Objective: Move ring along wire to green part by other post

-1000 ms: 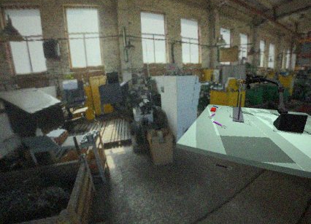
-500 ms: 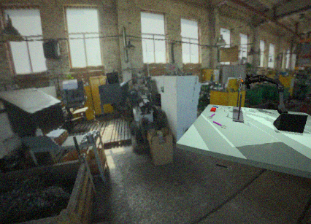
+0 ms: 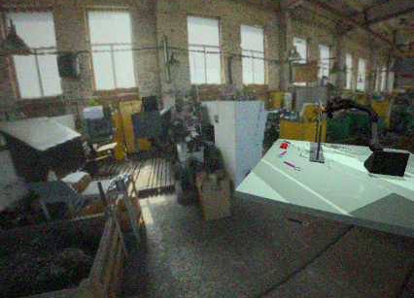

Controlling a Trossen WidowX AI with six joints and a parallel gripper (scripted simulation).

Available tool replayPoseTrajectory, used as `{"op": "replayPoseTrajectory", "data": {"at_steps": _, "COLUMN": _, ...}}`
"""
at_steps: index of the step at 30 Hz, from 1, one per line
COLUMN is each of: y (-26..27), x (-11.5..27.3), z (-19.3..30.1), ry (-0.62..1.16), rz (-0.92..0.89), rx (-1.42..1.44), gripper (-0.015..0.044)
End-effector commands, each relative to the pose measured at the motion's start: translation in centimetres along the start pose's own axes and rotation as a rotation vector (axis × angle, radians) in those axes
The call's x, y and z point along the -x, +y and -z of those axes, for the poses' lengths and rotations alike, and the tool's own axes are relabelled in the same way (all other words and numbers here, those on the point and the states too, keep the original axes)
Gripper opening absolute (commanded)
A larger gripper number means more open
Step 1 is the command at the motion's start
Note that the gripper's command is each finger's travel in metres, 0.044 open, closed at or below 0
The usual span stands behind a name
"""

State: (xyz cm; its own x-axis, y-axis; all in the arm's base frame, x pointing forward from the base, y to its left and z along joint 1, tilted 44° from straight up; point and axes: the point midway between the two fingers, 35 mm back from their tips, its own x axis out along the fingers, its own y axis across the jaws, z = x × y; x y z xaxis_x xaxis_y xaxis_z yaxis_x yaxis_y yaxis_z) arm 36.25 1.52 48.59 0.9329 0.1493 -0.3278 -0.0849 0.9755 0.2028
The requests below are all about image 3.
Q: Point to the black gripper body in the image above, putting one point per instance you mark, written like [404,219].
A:
[333,108]

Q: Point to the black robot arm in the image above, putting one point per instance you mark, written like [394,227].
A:
[373,117]

